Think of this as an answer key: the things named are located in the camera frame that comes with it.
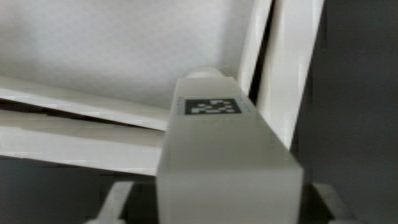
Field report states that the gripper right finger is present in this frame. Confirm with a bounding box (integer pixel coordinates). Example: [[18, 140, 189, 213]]
[[301, 183, 367, 224]]

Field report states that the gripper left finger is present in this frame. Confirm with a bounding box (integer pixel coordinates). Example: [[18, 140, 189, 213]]
[[86, 181, 159, 224]]

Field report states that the white desk top tray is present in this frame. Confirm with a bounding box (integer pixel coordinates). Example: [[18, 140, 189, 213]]
[[0, 0, 272, 130]]

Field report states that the white front fence bar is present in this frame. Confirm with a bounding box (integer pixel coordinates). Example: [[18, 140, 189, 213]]
[[0, 110, 164, 176]]

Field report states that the white right fence block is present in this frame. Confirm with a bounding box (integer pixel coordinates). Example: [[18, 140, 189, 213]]
[[256, 0, 326, 148]]

